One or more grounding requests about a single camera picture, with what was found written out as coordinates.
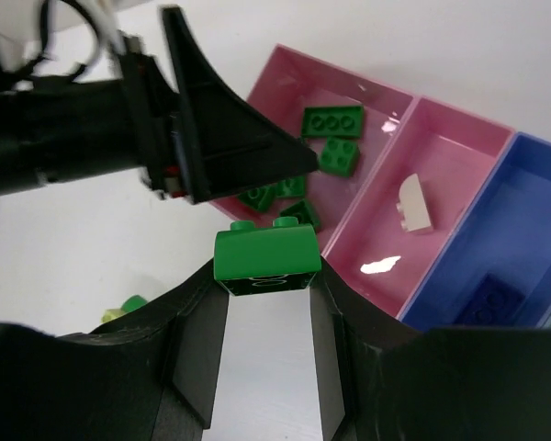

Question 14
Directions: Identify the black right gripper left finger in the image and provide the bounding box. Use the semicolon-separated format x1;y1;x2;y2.
0;264;229;440

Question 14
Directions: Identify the blue plastic container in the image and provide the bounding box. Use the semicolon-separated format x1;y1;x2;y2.
400;133;551;331

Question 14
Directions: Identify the green lego brick with studs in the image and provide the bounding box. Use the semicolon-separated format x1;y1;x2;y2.
214;217;321;296

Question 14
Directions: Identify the pink plastic container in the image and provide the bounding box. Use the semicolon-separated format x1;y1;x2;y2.
210;43;518;321

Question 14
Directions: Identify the small green lego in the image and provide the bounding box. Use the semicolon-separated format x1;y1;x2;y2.
319;137;360;178

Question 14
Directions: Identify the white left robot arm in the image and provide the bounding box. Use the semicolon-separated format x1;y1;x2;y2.
0;1;318;204

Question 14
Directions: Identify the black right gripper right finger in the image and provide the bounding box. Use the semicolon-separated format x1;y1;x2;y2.
309;265;551;440

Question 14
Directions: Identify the dark blue lego brick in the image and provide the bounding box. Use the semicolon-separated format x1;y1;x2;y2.
454;274;525;326

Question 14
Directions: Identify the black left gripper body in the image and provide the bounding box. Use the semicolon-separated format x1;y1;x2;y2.
118;34;197;205

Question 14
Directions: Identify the white piece in pink container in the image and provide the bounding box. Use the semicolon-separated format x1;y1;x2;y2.
396;174;433;233

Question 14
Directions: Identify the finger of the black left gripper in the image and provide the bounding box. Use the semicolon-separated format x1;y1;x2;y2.
161;6;318;204

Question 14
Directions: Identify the lime and green lego stack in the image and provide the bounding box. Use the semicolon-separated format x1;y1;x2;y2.
101;295;148;323

